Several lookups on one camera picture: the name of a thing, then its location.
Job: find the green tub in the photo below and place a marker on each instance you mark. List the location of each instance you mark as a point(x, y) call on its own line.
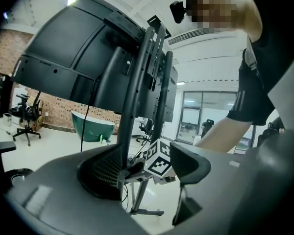
point(93, 128)

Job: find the black head-worn camera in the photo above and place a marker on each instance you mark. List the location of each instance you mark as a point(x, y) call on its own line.
point(177, 12)

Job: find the person's right forearm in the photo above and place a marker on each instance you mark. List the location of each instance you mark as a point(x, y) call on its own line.
point(223, 136)

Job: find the person's head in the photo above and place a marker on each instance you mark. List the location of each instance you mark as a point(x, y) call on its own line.
point(247, 16)

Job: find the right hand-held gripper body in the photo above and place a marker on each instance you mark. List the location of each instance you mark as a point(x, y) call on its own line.
point(159, 164)

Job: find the glass door partition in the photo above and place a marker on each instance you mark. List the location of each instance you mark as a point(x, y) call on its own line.
point(193, 101)

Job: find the tall black cabinet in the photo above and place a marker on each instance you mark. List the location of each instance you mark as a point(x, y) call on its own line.
point(2, 94)

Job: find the black mesh office chair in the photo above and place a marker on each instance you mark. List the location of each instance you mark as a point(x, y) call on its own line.
point(2, 146)

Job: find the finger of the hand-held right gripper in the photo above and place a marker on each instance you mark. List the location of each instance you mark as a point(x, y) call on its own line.
point(136, 169)

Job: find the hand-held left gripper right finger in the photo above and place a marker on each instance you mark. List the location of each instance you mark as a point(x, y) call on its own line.
point(223, 180)

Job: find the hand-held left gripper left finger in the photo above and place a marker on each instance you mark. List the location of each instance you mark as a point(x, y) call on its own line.
point(63, 192)

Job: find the person's black striped shirt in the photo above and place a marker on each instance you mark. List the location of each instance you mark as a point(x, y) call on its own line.
point(272, 57)

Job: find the large black TV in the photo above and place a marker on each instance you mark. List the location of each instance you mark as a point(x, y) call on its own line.
point(58, 38)

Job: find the white air conditioner vent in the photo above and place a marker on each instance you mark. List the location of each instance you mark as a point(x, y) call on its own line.
point(186, 35)

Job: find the small white bin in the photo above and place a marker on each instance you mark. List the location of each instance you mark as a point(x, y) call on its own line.
point(7, 120)

